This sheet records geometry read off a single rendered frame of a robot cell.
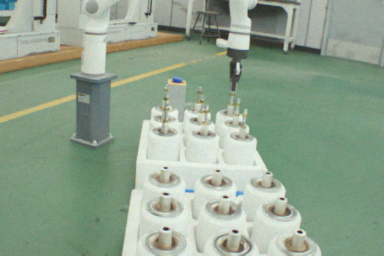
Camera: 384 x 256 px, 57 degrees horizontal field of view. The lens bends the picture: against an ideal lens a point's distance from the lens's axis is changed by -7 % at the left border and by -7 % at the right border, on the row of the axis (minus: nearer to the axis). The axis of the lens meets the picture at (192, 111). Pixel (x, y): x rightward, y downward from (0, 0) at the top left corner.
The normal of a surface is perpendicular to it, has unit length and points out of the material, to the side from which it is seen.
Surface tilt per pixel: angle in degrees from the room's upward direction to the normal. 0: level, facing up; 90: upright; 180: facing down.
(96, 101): 88
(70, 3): 90
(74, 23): 90
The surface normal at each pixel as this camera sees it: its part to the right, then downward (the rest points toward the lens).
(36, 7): -0.40, 0.23
